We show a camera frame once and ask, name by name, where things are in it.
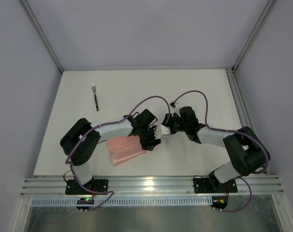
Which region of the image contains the pink cloth napkin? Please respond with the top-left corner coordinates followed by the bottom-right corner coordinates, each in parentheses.
top-left (106, 135), bottom-right (147, 166)

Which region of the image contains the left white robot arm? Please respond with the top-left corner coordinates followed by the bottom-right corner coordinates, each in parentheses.
top-left (60, 109), bottom-right (161, 186)

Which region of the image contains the right small controller board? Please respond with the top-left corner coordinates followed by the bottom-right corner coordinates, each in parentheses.
top-left (210, 196), bottom-right (228, 212)

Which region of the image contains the small controller board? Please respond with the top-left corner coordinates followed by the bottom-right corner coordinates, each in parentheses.
top-left (210, 196), bottom-right (228, 212)
top-left (76, 197), bottom-right (94, 213)

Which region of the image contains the left small controller board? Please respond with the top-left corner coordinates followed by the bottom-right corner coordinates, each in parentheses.
top-left (76, 197), bottom-right (94, 213)

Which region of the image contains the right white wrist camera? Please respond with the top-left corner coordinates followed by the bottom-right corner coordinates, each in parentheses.
top-left (170, 101), bottom-right (180, 114)

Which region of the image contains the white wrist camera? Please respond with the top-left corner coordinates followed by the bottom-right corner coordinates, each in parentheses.
top-left (154, 125), bottom-right (171, 139)
top-left (170, 101), bottom-right (180, 114)

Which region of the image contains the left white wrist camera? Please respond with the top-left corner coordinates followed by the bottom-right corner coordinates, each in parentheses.
top-left (154, 125), bottom-right (171, 139)

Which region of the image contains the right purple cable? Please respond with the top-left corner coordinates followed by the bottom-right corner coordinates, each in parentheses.
top-left (170, 90), bottom-right (270, 213)

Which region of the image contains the purple cable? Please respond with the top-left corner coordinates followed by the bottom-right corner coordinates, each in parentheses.
top-left (170, 90), bottom-right (270, 213)
top-left (65, 95), bottom-right (171, 211)

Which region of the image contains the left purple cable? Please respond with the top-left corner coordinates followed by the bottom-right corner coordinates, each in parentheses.
top-left (65, 95), bottom-right (171, 211)

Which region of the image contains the right side aluminium rail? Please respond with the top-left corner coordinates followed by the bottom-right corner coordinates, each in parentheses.
top-left (224, 68), bottom-right (268, 175)

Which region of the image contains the aluminium rail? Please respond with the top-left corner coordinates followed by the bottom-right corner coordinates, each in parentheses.
top-left (224, 68), bottom-right (268, 175)
top-left (20, 174), bottom-right (284, 197)

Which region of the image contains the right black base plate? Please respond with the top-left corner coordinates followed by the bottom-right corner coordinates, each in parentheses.
top-left (193, 175), bottom-right (238, 193)

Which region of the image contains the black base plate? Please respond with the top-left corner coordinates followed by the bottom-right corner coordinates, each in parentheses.
top-left (193, 175), bottom-right (238, 193)
top-left (63, 172), bottom-right (109, 195)

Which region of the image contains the slotted cable duct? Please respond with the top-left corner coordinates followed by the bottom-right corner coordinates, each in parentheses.
top-left (31, 196), bottom-right (211, 207)

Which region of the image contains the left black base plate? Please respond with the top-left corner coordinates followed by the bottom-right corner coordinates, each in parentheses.
top-left (63, 172), bottom-right (109, 195)

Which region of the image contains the front aluminium rail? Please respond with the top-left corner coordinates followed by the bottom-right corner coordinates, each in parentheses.
top-left (20, 174), bottom-right (284, 197)

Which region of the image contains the right corner aluminium post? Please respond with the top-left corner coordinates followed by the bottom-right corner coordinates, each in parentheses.
top-left (232, 0), bottom-right (278, 73)

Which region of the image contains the corner aluminium post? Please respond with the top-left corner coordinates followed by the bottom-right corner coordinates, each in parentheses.
top-left (232, 0), bottom-right (278, 73)
top-left (18, 0), bottom-right (64, 74)

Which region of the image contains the left corner aluminium post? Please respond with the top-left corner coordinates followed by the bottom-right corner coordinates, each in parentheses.
top-left (18, 0), bottom-right (64, 74)

